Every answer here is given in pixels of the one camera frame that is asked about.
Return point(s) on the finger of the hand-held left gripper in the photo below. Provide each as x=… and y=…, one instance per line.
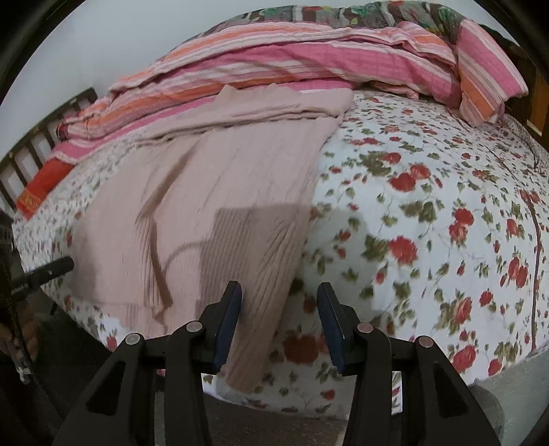
x=47, y=272

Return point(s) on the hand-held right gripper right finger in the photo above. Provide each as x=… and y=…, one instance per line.
x=333, y=332

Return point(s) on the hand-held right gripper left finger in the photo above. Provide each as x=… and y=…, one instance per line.
x=227, y=328

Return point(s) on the pink ribbed knit sweater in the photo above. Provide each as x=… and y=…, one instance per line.
x=214, y=171

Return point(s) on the person's left hand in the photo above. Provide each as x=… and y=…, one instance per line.
x=28, y=328

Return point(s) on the red orange pillow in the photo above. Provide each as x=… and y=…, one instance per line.
x=43, y=184

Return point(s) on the white red floral bed sheet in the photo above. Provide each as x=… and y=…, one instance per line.
x=429, y=214

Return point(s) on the dark wooden slatted headboard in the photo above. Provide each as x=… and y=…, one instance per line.
x=81, y=96

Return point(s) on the pink orange striped blanket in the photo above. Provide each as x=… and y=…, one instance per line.
x=300, y=60

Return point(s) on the brown wooden furniture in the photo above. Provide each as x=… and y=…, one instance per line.
x=538, y=85

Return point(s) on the floral patchwork quilt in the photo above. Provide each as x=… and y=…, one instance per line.
x=386, y=15

